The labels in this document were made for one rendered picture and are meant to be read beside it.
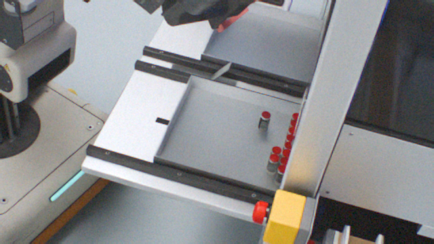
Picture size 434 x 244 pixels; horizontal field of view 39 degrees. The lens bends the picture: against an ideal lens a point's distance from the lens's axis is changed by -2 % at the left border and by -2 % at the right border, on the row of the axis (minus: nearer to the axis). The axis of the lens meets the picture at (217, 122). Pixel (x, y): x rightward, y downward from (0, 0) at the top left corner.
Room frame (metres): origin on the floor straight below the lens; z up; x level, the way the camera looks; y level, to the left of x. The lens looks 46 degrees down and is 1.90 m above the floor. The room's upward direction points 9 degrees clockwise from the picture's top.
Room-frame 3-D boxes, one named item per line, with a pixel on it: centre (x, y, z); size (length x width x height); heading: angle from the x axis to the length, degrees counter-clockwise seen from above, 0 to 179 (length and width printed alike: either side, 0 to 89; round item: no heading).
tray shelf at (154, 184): (1.10, -0.03, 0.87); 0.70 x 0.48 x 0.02; 171
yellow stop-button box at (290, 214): (0.65, -0.15, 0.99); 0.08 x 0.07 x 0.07; 81
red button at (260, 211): (0.66, -0.11, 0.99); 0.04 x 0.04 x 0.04; 81
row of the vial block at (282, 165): (0.91, -0.16, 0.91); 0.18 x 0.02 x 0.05; 171
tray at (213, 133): (0.92, -0.07, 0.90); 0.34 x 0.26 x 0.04; 81
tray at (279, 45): (1.25, -0.12, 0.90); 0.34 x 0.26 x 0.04; 81
